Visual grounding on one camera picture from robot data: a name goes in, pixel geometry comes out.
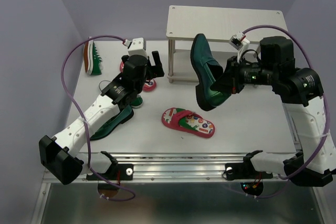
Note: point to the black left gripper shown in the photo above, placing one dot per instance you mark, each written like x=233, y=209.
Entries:
x=155, y=71

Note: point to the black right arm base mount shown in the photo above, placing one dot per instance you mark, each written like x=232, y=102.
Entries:
x=244, y=170

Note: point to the green loafer shoe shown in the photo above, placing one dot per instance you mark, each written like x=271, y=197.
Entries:
x=208, y=70
x=112, y=123

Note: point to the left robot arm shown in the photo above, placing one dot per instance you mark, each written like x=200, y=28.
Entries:
x=60, y=154

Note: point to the green canvas sneaker flat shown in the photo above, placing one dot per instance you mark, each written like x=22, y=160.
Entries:
x=137, y=103

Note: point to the white two-tier shoe shelf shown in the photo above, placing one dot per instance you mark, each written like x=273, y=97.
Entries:
x=217, y=24

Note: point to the pink flip-flop with letters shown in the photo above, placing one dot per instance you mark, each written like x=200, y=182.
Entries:
x=188, y=121

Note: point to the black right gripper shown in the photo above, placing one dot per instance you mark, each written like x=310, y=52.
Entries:
x=230, y=81

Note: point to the aluminium table edge rail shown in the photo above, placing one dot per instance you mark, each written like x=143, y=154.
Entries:
x=171, y=168

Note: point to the green canvas sneaker on side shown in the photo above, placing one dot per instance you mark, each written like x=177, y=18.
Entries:
x=92, y=59

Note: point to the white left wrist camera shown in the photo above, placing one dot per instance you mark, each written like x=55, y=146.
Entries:
x=136, y=46

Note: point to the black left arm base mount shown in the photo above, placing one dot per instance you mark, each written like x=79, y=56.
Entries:
x=109, y=168

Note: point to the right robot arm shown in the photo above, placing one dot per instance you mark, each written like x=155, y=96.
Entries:
x=301, y=93

